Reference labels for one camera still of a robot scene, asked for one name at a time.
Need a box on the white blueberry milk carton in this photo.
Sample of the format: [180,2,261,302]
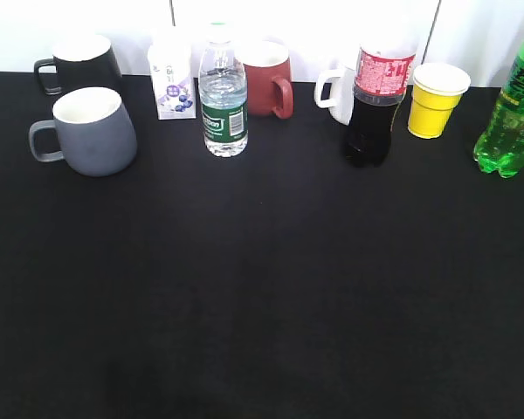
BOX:
[148,26,196,120]

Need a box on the grey ceramic mug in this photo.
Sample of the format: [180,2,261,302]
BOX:
[28,86,137,177]

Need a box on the clear cestbon water bottle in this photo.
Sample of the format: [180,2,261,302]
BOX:
[198,22,248,158]

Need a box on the white ceramic mug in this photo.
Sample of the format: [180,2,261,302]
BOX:
[314,61,356,126]

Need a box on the cola bottle red label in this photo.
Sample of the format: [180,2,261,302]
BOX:
[341,20,420,168]

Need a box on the red ceramic mug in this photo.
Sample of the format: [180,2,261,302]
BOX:
[236,40,293,120]

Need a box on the green soda bottle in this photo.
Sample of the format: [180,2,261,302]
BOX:
[472,41,524,178]

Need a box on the yellow paper cup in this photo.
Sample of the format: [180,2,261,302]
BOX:
[408,63,471,139]

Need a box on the black ceramic mug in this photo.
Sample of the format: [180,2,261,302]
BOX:
[33,33,122,96]

